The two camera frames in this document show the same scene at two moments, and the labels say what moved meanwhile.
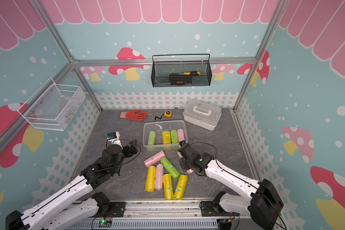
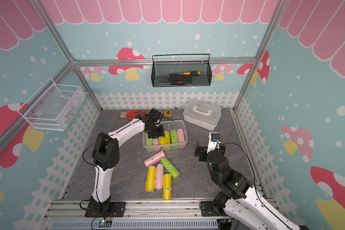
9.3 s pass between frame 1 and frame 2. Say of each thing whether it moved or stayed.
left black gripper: moved
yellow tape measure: stayed
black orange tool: stayed
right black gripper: moved
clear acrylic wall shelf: stayed
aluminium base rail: stayed
